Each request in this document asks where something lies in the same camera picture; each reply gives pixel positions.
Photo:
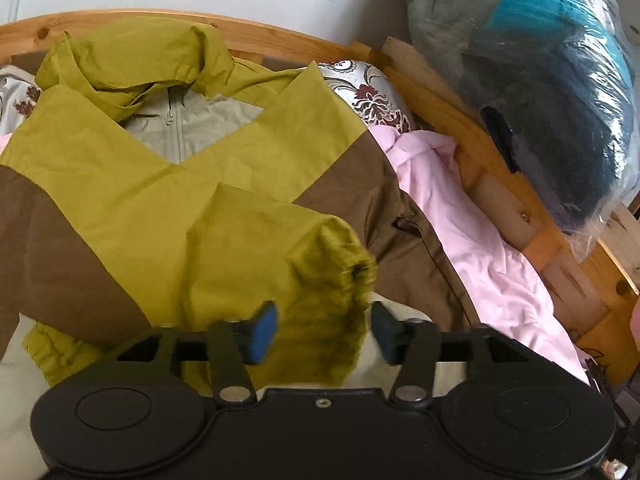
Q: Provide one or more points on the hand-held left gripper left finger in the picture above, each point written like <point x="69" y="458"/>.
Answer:
<point x="262" y="332"/>

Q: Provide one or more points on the pink bed sheet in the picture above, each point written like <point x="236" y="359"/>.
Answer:
<point x="475" y="240"/>

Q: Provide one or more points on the olive brown beige jacket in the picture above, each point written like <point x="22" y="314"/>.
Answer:
<point x="100" y="185"/>

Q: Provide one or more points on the wooden bed frame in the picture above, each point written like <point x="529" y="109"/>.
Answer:
<point x="280" y="35"/>

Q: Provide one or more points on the clear plastic bag of clothes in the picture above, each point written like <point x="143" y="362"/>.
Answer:
<point x="550" y="110"/>

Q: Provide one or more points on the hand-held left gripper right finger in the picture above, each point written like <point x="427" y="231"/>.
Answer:
<point x="384" y="330"/>

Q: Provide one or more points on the large floral pillow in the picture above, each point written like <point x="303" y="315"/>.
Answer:
<point x="372" y="95"/>

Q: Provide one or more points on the small floral pillow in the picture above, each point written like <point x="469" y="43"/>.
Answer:
<point x="17" y="95"/>

